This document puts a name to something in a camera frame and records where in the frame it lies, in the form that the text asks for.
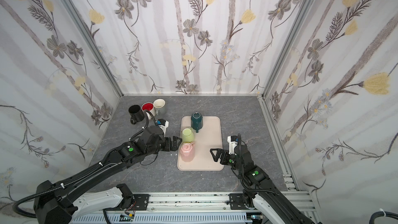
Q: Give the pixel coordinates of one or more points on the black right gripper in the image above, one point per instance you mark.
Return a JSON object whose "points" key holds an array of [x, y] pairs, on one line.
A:
{"points": [[224, 157]]}

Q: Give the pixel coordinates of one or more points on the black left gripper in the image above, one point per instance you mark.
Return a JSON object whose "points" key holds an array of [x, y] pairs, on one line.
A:
{"points": [[168, 143]]}

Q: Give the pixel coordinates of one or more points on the pink mug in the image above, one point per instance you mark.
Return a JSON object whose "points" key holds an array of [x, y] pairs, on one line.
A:
{"points": [[187, 152]]}

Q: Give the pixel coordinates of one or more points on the dark green mug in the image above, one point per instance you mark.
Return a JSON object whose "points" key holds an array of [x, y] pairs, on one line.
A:
{"points": [[196, 121]]}

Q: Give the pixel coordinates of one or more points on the grey mug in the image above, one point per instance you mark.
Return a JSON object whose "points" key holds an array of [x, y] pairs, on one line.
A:
{"points": [[160, 106]]}

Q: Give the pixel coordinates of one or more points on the white cream mug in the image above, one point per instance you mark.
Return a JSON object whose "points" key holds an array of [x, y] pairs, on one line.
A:
{"points": [[150, 108]]}

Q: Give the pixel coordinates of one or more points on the black mug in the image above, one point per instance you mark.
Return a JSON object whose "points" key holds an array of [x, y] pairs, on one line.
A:
{"points": [[136, 114]]}

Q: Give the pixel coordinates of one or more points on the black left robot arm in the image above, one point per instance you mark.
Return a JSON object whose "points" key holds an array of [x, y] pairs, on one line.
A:
{"points": [[58, 203]]}

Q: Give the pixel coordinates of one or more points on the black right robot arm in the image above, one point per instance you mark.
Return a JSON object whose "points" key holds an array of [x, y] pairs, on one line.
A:
{"points": [[259, 191]]}

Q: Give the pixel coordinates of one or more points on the light green mug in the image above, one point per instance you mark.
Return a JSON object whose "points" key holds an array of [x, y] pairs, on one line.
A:
{"points": [[187, 135]]}

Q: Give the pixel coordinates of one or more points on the beige rectangular tray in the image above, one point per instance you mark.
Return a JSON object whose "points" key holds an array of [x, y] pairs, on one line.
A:
{"points": [[208, 137]]}

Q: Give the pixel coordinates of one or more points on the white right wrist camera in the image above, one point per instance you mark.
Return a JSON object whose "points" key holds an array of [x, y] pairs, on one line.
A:
{"points": [[233, 142]]}

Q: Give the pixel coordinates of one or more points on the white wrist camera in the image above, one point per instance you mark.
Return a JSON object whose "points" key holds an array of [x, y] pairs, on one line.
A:
{"points": [[163, 125], [233, 142]]}

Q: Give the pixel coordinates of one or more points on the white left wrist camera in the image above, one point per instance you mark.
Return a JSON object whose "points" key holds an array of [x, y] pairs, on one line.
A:
{"points": [[163, 125]]}

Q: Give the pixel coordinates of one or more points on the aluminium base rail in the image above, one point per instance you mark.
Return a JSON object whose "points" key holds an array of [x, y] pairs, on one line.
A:
{"points": [[204, 208]]}

